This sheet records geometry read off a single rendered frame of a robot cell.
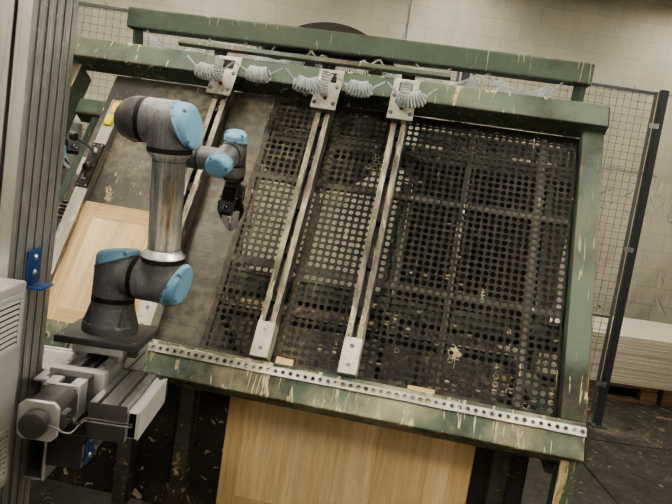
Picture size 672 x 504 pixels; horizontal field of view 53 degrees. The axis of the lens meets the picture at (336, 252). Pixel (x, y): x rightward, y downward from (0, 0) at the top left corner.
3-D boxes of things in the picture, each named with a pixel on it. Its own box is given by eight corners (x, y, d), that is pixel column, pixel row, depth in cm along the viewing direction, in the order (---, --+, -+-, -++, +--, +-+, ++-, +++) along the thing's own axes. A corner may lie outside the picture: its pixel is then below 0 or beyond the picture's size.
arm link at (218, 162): (194, 176, 210) (209, 161, 219) (228, 181, 208) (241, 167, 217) (192, 153, 206) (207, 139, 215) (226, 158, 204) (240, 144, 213)
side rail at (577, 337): (552, 424, 223) (560, 418, 213) (575, 147, 267) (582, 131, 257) (577, 429, 222) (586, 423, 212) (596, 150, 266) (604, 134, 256)
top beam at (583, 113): (73, 69, 292) (63, 53, 283) (81, 51, 296) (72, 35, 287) (601, 142, 261) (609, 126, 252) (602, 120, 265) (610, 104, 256)
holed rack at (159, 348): (93, 340, 234) (93, 339, 233) (96, 332, 235) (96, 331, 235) (585, 437, 210) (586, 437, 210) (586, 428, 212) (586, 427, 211)
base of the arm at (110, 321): (128, 340, 181) (133, 304, 180) (72, 332, 180) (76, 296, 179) (144, 327, 196) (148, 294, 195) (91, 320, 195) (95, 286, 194)
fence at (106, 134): (26, 317, 245) (21, 313, 241) (116, 105, 283) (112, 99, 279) (39, 319, 244) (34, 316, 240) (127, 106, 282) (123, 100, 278)
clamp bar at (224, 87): (131, 336, 239) (106, 313, 217) (224, 71, 286) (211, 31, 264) (158, 341, 237) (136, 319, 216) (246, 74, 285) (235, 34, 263)
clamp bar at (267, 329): (247, 359, 233) (233, 337, 211) (322, 85, 280) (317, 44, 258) (275, 364, 231) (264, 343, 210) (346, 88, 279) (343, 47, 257)
